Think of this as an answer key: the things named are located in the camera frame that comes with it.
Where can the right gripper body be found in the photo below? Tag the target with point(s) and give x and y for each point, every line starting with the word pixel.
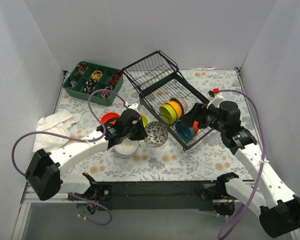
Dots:
pixel 197 116

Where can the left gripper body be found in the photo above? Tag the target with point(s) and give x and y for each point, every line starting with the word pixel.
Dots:
pixel 134 126

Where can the lime green bowl back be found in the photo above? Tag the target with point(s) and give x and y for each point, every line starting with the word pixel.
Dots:
pixel 144 120

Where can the lime green bowl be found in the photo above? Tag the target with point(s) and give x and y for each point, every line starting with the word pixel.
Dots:
pixel 168 113
pixel 144 120

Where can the brown patterned bowl row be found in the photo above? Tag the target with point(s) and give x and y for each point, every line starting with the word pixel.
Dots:
pixel 182 102
pixel 157 134

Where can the red orange bowl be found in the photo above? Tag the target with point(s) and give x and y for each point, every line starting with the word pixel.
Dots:
pixel 110 117

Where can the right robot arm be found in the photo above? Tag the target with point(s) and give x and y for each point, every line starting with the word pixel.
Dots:
pixel 271 200

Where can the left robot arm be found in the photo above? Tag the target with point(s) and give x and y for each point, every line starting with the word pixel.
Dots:
pixel 46 172

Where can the orange bowl front right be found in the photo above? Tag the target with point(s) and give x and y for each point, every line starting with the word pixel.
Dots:
pixel 195 127

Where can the blue bowl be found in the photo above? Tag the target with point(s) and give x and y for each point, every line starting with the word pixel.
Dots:
pixel 184 132

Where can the yellow orange bowl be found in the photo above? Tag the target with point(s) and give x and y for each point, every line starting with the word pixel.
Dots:
pixel 177 107

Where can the lime green bowl front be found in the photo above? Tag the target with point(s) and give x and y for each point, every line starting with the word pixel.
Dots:
pixel 168 113

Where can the pink floral rolled belt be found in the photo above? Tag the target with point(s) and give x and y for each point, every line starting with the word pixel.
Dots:
pixel 107 92

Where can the floral patterned table mat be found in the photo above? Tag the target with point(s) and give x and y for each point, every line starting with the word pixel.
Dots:
pixel 205 161

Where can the red black rolled belt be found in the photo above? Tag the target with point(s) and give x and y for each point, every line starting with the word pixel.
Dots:
pixel 115 79

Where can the dark floral rolled belt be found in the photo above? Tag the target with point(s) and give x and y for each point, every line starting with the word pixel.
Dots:
pixel 89 86

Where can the yellow rolled belt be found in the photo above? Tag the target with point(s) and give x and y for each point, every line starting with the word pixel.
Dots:
pixel 96 75

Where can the green compartment organizer tray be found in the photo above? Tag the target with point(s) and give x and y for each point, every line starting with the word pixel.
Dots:
pixel 95 96

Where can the grey rolled belt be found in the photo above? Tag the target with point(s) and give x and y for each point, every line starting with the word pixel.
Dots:
pixel 71 84

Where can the white crumpled cloth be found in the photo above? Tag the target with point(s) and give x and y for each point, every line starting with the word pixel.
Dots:
pixel 57 123

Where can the brown patterned rolled belt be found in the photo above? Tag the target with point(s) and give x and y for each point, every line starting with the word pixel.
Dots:
pixel 81 69

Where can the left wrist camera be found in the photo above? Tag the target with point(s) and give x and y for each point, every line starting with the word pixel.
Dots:
pixel 135 106

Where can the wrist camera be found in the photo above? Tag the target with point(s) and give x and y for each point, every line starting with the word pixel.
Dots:
pixel 216 98
pixel 135 106

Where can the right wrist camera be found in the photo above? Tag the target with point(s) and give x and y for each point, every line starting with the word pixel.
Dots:
pixel 216 98

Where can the black wire dish rack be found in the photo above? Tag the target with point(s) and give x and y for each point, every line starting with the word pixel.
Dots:
pixel 157 78

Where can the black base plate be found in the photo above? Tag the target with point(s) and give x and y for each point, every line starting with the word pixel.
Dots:
pixel 158 195

